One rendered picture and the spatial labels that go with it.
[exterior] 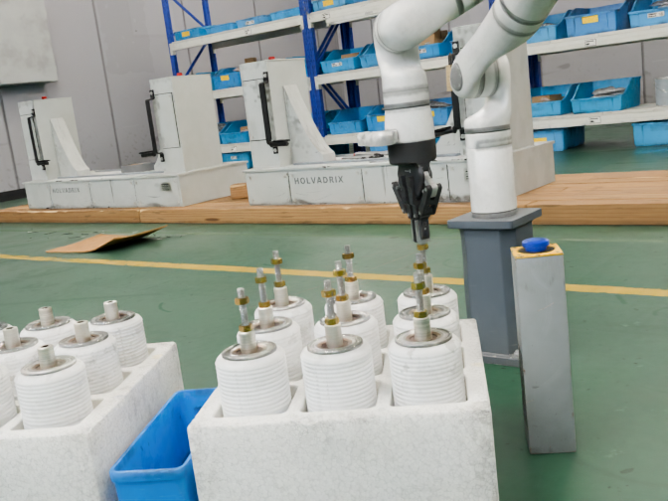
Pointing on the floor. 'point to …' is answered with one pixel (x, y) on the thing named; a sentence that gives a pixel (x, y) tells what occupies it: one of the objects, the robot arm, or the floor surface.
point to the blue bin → (162, 453)
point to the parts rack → (305, 22)
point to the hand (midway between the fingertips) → (419, 230)
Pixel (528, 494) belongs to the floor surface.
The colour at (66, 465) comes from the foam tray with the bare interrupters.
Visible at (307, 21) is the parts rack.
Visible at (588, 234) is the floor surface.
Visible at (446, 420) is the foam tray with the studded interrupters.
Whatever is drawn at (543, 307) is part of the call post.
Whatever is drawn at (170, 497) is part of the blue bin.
